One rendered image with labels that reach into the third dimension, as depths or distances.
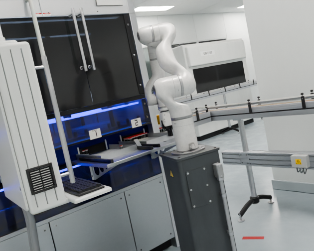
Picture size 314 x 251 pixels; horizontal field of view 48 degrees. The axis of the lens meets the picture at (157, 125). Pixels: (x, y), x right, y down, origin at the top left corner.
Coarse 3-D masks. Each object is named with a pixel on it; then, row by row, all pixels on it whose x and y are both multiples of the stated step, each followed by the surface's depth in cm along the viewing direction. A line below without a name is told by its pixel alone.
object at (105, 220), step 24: (120, 192) 244; (144, 192) 257; (72, 216) 222; (96, 216) 232; (120, 216) 244; (144, 216) 256; (168, 216) 270; (0, 240) 196; (24, 240) 204; (48, 240) 212; (72, 240) 222; (96, 240) 232; (120, 240) 243; (144, 240) 255
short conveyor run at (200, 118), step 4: (196, 108) 305; (192, 112) 308; (196, 112) 306; (208, 112) 316; (196, 116) 306; (200, 116) 310; (204, 116) 313; (208, 116) 316; (196, 120) 307; (200, 120) 310; (204, 120) 313; (208, 120) 316; (196, 124) 306; (200, 124) 309; (172, 128) 290
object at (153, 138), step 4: (156, 132) 260; (160, 132) 256; (164, 132) 252; (172, 132) 245; (148, 136) 269; (152, 136) 265; (156, 136) 261; (160, 136) 235; (164, 136) 237; (168, 136) 239; (172, 136) 241; (144, 140) 256; (148, 140) 228; (152, 140) 230; (156, 140) 232; (160, 140) 235; (164, 140) 237
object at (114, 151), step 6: (114, 144) 243; (120, 144) 237; (126, 144) 231; (132, 144) 226; (108, 150) 243; (114, 150) 237; (120, 150) 215; (126, 150) 218; (132, 150) 220; (78, 156) 231; (84, 156) 224; (90, 156) 218; (96, 156) 211; (102, 156) 208; (108, 156) 210; (114, 156) 212
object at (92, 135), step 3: (96, 129) 235; (99, 129) 236; (90, 132) 232; (93, 132) 233; (99, 132) 236; (90, 135) 232; (93, 135) 233; (99, 135) 236; (90, 138) 232; (93, 138) 233
